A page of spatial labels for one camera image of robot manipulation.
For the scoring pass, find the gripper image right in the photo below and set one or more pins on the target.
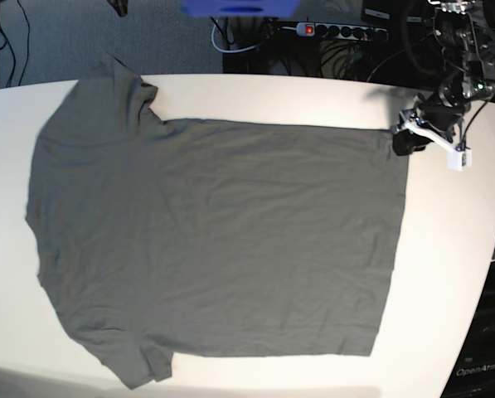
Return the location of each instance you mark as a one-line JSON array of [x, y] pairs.
[[433, 114]]

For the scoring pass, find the grey T-shirt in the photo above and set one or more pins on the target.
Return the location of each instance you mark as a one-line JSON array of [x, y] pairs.
[[209, 237]]

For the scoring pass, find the white power strip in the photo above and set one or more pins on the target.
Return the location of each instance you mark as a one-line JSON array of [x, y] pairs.
[[341, 32]]

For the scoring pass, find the black OpenArm base box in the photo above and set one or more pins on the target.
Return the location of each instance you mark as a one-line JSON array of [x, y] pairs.
[[473, 374]]

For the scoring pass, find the blue plastic bin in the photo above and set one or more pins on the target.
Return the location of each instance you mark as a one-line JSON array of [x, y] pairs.
[[240, 8]]

